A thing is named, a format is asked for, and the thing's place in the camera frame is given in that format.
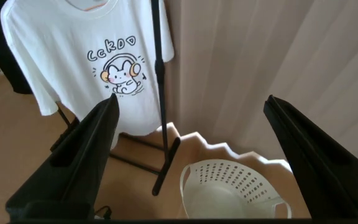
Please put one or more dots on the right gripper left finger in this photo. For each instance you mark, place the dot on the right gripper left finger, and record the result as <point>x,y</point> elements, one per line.
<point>73,174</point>

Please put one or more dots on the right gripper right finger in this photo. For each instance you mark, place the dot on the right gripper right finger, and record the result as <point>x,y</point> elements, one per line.
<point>328,174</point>

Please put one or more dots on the white garment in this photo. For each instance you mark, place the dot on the white garment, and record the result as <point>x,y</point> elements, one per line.
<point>57,46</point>

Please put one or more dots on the pink clothes hanger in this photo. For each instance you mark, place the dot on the pink clothes hanger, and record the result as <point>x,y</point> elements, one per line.
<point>95,7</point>

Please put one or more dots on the white laundry basket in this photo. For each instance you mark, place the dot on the white laundry basket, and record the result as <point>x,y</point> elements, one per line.
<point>228,193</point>

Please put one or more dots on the black clothes rack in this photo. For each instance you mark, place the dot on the black clothes rack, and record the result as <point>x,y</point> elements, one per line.
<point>158,71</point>

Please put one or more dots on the beige curtain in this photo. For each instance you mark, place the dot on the beige curtain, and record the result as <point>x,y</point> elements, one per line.
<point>244,62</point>

